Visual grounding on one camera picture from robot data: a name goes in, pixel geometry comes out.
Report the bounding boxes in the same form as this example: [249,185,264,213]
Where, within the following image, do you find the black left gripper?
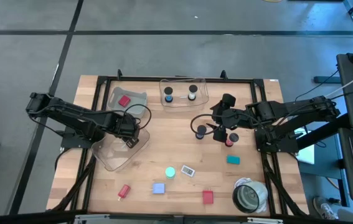
[110,111,141,149]

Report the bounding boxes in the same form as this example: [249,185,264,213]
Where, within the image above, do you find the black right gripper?
[206,93,243,143]

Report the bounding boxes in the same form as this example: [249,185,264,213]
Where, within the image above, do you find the black-capped jar purple contents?
[195,124,207,140]

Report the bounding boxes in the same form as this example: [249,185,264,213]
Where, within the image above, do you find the clear plastic tray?
[90,127,151,172]
[159,77,210,109]

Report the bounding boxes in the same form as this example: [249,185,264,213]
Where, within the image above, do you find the black-capped jar red contents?
[225,133,240,148]

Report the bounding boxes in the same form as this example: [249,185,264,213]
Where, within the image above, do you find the black-capped jar white contents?
[187,84,199,101]

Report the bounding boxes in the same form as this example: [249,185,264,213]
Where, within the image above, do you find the teal digital thermometer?
[226,155,241,166]

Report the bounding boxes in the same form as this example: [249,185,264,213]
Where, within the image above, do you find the blue wall charger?
[152,182,166,195]

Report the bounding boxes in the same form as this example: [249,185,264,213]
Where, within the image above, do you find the white digital thermometer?
[181,164,196,178]

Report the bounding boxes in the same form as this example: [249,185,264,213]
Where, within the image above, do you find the grey plastic bin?
[106,86,148,119]

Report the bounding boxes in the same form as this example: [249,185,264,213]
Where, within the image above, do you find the white crumpled cloth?
[234,177,253,187]

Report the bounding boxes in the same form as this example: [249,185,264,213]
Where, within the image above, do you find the white cylinder black rim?
[232,179,270,215]

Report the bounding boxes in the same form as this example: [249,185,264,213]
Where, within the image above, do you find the white paper sheet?
[296,127,316,165]

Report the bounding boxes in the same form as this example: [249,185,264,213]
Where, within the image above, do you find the black diagonal stand pole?
[297,111,351,151]

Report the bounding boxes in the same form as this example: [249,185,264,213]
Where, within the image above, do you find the blue-grey cart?
[299,127,351,208]

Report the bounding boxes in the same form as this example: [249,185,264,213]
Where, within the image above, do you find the dark floor bar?
[313,76,342,84]

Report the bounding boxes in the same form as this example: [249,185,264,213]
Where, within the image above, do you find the black horizontal beam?
[0,210,353,224]

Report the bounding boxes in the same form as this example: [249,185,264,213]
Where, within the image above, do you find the person's shoe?
[313,196,339,220]

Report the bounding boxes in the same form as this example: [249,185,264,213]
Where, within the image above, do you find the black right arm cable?
[190,113,224,136]

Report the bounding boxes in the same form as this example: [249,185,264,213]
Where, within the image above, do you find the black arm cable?
[190,113,224,136]
[122,103,153,131]

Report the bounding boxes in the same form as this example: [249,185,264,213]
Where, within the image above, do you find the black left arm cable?
[122,103,153,131]

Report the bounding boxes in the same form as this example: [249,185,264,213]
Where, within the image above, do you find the black aluminium table frame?
[47,68,309,217]

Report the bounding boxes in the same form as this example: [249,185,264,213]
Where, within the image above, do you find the grey metal bracket plate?
[73,213,285,224]

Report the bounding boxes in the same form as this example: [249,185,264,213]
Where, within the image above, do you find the thin black cable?
[294,70,341,102]

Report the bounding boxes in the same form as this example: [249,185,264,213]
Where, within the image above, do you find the white cable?
[324,67,353,99]

